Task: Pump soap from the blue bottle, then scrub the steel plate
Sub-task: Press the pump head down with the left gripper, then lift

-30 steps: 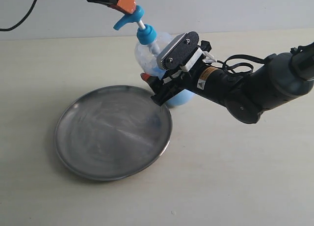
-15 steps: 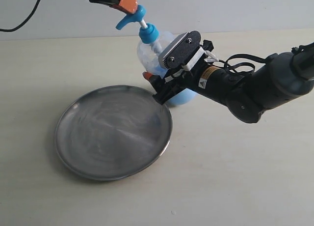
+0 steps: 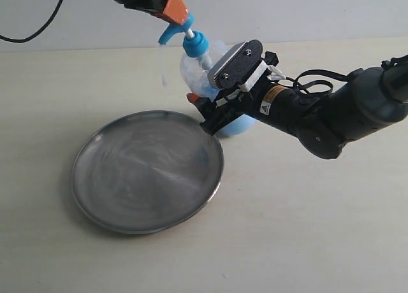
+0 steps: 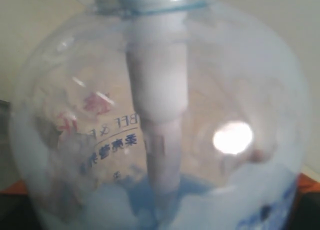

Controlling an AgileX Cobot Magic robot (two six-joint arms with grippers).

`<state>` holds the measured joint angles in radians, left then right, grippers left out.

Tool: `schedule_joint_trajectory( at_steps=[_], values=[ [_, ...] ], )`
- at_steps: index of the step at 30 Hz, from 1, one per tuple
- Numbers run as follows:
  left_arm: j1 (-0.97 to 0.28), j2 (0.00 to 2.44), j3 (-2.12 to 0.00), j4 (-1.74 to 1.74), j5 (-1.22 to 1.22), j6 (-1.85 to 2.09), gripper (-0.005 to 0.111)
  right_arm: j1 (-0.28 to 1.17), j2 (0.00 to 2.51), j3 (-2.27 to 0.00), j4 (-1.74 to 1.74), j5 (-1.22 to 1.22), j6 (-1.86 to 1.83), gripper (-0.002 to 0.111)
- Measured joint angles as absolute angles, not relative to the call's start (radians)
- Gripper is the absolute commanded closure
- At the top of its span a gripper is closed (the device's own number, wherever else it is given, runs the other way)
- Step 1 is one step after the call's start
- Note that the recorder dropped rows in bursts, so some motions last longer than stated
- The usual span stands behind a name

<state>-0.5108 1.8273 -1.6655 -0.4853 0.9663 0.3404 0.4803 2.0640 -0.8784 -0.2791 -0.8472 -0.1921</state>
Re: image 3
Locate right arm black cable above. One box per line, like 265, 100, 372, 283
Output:
264, 52, 348, 96

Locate round metal plate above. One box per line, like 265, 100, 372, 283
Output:
70, 110, 224, 235

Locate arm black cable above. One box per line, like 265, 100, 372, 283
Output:
264, 52, 348, 96
0, 0, 69, 43

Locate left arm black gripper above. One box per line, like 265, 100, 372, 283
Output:
114, 0, 189, 25

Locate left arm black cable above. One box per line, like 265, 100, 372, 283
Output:
0, 0, 69, 43

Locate blue pump soap bottle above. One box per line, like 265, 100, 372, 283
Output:
159, 15, 266, 128

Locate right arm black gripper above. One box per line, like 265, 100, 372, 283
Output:
186, 82, 345, 159

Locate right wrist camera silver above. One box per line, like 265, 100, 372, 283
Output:
207, 39, 263, 90

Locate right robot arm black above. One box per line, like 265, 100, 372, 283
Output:
187, 52, 407, 159

